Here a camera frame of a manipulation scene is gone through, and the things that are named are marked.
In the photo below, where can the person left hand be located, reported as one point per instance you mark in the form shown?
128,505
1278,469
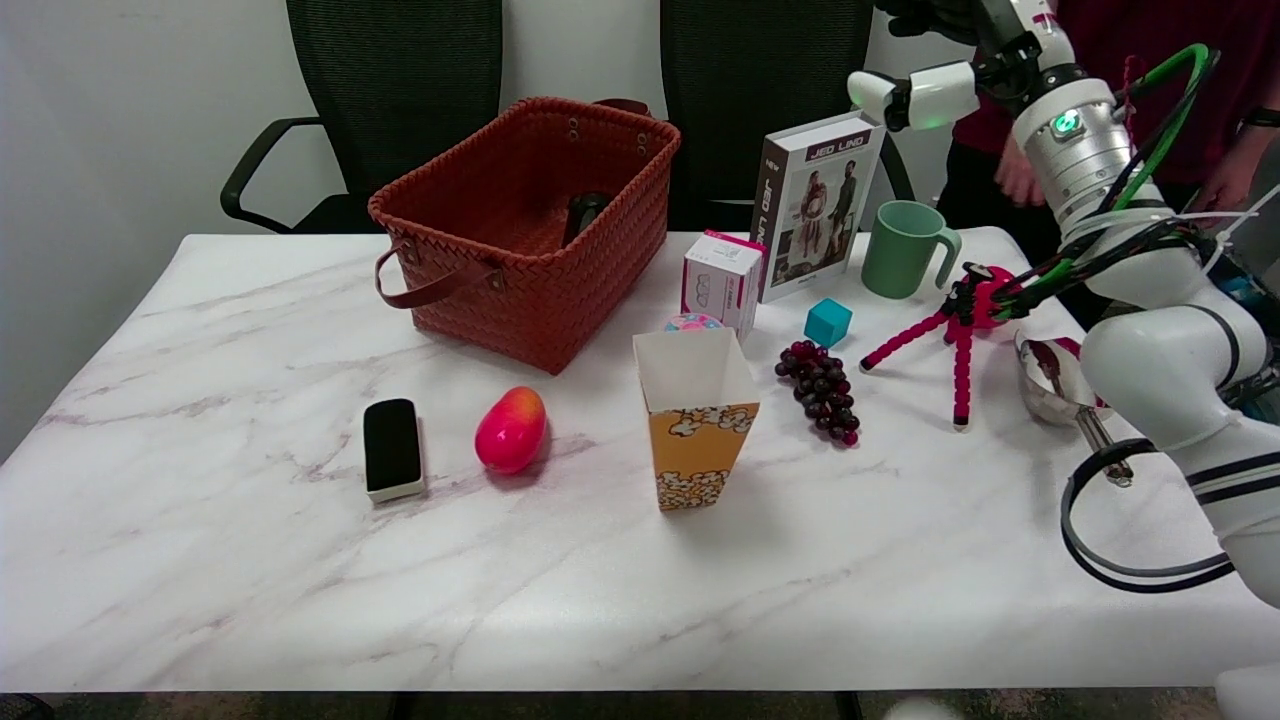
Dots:
1220,185

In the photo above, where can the person right hand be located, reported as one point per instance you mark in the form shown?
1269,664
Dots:
1018,175

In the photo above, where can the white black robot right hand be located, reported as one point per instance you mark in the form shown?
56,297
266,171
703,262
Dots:
1020,50

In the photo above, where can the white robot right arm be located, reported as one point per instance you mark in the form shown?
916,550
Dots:
1160,360

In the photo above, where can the person left forearm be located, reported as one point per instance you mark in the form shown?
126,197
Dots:
1255,150

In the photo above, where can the red woven basket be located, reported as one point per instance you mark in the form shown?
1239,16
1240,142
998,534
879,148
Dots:
540,290

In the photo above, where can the black wrist watch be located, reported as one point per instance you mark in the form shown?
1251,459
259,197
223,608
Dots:
1262,116

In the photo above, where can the person in maroon shirt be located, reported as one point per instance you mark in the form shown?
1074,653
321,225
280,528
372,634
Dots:
1230,60

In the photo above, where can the green mug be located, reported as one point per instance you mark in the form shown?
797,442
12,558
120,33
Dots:
900,250

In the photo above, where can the pink flexible tripod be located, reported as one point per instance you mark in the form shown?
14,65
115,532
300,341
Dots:
962,330

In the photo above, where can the white hardcover book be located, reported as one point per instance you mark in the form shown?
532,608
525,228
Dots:
815,210

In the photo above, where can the metal ladle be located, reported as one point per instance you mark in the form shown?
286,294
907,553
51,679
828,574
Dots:
1050,385

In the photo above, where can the teal cube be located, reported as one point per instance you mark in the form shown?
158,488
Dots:
827,322

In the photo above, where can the black mesh office chair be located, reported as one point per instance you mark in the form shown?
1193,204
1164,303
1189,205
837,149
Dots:
760,80

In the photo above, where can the purple toy grape bunch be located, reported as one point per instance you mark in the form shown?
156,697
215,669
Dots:
820,385

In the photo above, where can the small pink white carton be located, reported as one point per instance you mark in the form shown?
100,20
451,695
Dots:
720,280

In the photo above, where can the pink blue patterned ball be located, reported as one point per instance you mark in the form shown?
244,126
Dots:
692,322

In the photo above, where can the yellow popcorn paper box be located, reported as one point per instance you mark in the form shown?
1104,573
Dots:
700,440

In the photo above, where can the red toy mango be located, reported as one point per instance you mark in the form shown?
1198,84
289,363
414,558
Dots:
510,430

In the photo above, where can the black office chair with armrest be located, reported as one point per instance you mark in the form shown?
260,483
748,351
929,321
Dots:
395,90

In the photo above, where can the black whiteboard eraser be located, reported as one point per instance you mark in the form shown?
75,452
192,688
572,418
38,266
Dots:
391,445

